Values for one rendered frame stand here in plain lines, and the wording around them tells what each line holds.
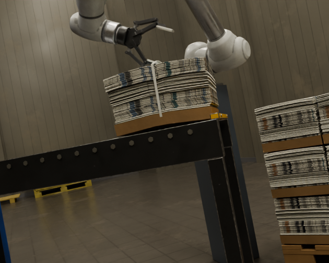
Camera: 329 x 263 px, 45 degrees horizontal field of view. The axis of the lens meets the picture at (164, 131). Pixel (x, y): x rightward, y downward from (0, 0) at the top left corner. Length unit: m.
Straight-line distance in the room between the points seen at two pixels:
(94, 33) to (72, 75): 8.59
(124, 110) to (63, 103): 8.63
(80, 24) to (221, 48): 0.82
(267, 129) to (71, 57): 8.65
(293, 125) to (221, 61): 0.54
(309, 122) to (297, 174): 0.25
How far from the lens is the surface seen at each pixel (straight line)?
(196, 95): 1.42
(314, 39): 6.00
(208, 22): 2.14
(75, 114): 10.10
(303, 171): 1.99
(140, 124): 1.46
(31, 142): 9.95
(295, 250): 2.11
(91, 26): 1.66
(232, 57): 2.19
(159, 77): 1.45
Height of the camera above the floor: 0.78
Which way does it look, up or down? 1 degrees up
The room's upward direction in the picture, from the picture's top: 11 degrees counter-clockwise
